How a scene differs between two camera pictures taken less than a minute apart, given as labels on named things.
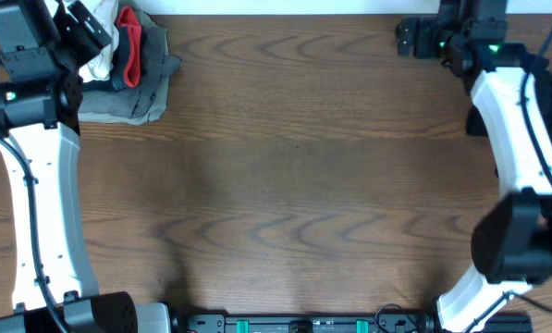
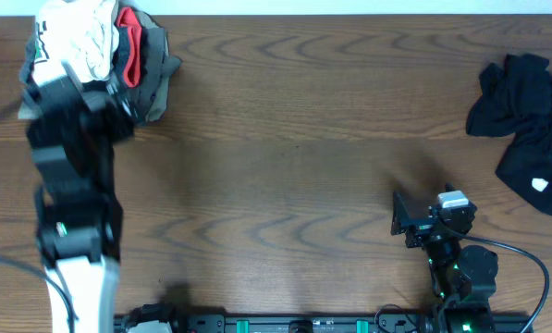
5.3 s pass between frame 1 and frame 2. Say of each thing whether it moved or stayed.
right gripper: moved
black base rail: stayed
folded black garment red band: stayed
